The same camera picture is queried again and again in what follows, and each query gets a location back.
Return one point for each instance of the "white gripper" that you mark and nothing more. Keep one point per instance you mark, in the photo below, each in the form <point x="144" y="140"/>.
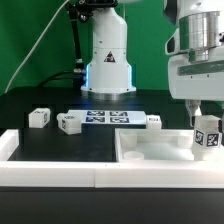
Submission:
<point x="197" y="81"/>

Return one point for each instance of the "white square tabletop part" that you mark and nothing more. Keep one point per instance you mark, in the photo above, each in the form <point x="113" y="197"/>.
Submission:
<point x="143" y="145"/>

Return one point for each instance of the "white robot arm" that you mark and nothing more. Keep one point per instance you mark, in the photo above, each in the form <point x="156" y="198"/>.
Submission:
<point x="196" y="51"/>

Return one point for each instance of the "white marker plate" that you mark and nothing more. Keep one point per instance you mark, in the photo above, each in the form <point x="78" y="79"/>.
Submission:
<point x="110" y="117"/>

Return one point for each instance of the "white U-shaped obstacle fence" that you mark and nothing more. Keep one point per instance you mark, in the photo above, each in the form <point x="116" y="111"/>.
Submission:
<point x="145" y="174"/>

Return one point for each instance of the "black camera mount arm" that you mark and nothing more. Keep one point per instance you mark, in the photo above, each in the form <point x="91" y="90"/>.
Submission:
<point x="78" y="30"/>

